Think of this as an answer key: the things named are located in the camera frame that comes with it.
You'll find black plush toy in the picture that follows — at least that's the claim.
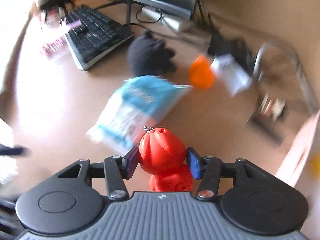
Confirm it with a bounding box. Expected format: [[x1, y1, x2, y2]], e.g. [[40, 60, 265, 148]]
[[127, 31, 176, 77]]

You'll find grey looped cable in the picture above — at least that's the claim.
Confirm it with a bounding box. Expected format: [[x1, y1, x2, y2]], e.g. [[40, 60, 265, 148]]
[[252, 38, 318, 116]]

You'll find yellow ribbed toy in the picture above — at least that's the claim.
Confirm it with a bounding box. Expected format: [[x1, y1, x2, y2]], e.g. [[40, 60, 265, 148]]
[[309, 154, 320, 180]]

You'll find red bear figurine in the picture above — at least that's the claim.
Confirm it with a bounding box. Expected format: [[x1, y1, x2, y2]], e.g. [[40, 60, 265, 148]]
[[139, 126, 193, 192]]

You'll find blue white snack bag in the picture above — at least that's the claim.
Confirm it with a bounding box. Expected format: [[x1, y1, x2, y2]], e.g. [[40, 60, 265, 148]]
[[86, 75, 193, 155]]

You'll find black mechanical keyboard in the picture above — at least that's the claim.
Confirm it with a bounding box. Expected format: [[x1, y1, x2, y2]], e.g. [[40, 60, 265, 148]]
[[65, 6, 135, 71]]

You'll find pink cardboard box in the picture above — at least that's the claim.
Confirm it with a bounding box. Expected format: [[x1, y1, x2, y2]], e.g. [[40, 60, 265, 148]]
[[275, 112, 319, 197]]

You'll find orange plastic toy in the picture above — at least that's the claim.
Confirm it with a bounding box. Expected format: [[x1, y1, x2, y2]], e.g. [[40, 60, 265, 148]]
[[188, 55, 216, 89]]

